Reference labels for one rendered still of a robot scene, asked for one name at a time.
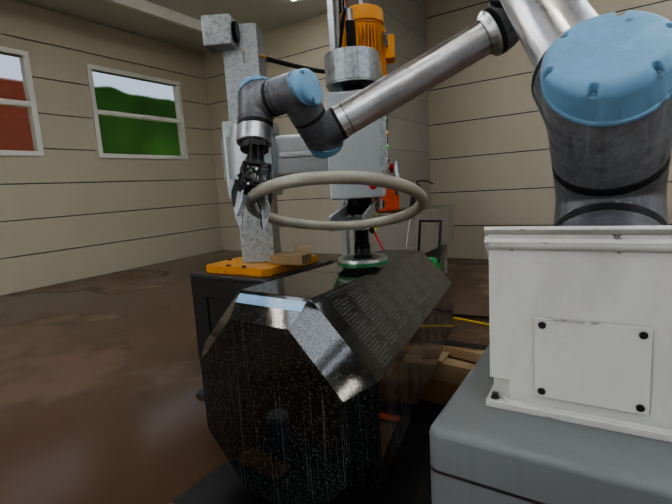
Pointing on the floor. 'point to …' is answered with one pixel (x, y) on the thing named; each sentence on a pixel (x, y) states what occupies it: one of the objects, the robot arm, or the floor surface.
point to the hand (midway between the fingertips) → (251, 224)
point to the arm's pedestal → (537, 456)
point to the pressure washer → (438, 242)
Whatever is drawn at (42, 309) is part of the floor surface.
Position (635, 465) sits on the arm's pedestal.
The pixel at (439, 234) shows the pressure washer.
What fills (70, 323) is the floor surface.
